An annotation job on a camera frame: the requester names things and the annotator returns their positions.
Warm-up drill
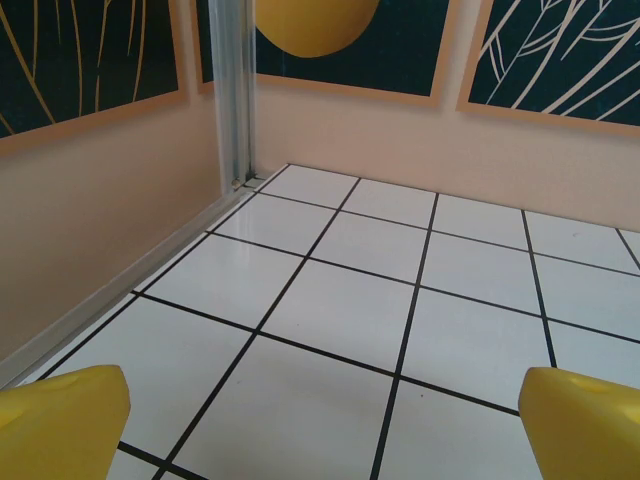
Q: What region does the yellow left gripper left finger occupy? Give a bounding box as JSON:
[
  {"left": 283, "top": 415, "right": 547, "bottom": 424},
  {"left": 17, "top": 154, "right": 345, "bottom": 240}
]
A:
[{"left": 0, "top": 364, "right": 133, "bottom": 480}]

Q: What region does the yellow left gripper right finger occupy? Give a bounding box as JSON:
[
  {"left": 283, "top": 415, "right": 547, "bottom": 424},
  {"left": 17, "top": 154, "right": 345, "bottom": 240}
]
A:
[{"left": 518, "top": 366, "right": 640, "bottom": 480}]

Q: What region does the aluminium side rail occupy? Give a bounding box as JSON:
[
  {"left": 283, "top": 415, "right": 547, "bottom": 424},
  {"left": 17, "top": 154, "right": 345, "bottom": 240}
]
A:
[{"left": 0, "top": 188, "right": 261, "bottom": 391}]

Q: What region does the aluminium corner post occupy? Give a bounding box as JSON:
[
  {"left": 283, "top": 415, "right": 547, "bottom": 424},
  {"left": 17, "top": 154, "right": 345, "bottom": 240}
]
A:
[{"left": 208, "top": 0, "right": 259, "bottom": 194}]

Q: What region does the gold lines wall panel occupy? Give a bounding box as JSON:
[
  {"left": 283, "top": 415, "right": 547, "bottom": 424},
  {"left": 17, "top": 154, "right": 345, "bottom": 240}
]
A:
[{"left": 0, "top": 0, "right": 190, "bottom": 157}]

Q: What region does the yellow oval wall panel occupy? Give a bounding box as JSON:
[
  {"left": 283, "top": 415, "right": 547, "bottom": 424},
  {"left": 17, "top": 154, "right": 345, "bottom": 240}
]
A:
[{"left": 195, "top": 0, "right": 454, "bottom": 107}]

